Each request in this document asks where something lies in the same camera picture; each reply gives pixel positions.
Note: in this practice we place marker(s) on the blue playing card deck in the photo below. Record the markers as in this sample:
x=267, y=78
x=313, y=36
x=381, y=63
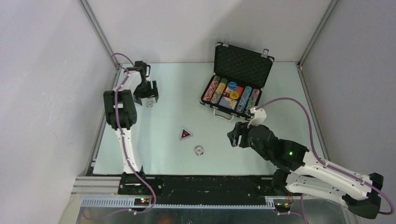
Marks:
x=228, y=103

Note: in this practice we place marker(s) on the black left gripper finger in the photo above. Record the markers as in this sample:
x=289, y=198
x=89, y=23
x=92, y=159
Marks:
x=138, y=99
x=155, y=91

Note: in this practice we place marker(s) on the red poker chip stack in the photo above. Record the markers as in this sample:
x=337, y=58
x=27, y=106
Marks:
x=211, y=89

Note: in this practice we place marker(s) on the white blue poker chip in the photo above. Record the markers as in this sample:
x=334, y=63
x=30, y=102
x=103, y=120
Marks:
x=149, y=104

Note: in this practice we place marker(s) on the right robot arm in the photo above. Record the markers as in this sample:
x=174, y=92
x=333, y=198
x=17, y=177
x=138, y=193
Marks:
x=189, y=139

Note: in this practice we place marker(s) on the blue dealer button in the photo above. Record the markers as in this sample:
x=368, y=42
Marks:
x=232, y=85

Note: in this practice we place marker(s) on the black poker set case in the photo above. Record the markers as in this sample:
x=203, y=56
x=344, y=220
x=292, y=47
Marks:
x=242, y=66

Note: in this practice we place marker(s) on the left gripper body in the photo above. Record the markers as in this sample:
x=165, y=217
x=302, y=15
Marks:
x=144, y=90

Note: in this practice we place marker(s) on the red card deck in case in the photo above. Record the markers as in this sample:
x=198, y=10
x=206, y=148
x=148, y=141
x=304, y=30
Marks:
x=239, y=89

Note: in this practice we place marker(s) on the all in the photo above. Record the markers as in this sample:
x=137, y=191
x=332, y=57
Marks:
x=185, y=133

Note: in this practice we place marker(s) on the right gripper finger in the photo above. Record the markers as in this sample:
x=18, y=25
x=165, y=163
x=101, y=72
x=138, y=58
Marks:
x=235, y=134
x=243, y=133

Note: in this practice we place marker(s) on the white poker chip front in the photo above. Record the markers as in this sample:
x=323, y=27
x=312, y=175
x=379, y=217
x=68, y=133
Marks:
x=199, y=150

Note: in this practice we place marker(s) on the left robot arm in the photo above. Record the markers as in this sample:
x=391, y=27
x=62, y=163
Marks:
x=121, y=115

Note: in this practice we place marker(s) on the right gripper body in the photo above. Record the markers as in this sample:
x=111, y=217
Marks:
x=266, y=155

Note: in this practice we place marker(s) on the light blue chip stack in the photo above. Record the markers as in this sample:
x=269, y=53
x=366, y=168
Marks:
x=244, y=99

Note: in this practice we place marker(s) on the grey poker chip stack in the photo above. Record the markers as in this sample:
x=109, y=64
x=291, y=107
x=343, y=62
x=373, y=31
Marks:
x=219, y=90

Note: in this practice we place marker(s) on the yellow big blind button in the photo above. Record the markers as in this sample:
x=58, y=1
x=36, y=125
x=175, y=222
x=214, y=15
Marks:
x=234, y=95

